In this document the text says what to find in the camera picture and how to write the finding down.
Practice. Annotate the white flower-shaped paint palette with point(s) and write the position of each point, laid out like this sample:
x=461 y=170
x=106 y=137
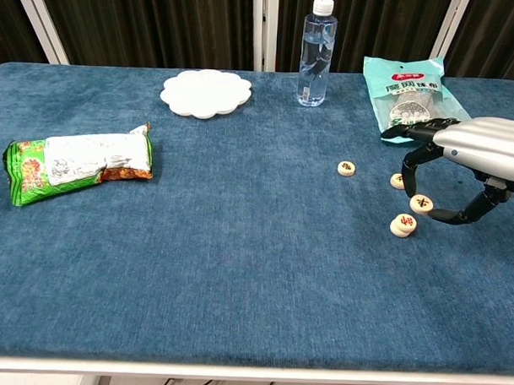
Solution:
x=205 y=93

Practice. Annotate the clear plastic water bottle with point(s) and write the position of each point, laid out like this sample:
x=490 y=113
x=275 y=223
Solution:
x=316 y=55

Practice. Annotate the green and white snack bag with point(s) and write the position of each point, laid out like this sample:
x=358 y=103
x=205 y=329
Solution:
x=80 y=161

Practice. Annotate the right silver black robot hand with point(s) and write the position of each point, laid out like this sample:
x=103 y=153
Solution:
x=486 y=145

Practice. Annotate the teal cleaning cloth package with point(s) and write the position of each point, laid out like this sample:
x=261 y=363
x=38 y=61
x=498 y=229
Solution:
x=402 y=75

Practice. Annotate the wooden chess piece red character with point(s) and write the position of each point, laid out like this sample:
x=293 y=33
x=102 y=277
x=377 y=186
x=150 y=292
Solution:
x=398 y=233
x=405 y=221

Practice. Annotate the wooden chess piece black character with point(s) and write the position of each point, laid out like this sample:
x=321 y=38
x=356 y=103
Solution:
x=396 y=181
x=346 y=168
x=421 y=204

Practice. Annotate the white frame post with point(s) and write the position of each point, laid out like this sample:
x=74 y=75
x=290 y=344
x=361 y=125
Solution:
x=41 y=22
x=265 y=28
x=450 y=26

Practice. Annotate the blue fabric table cover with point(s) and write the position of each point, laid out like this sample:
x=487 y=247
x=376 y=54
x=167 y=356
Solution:
x=238 y=242

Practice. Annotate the black pleated curtain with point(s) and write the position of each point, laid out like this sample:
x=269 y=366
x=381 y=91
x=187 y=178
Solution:
x=499 y=36
x=381 y=23
x=9 y=27
x=161 y=24

